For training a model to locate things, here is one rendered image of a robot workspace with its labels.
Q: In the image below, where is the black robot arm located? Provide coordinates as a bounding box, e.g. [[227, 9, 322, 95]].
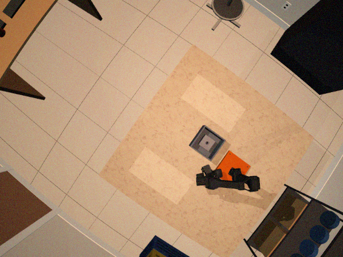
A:
[[196, 164, 260, 192]]

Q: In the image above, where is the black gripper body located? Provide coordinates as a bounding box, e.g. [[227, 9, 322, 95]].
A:
[[196, 169, 223, 178]]

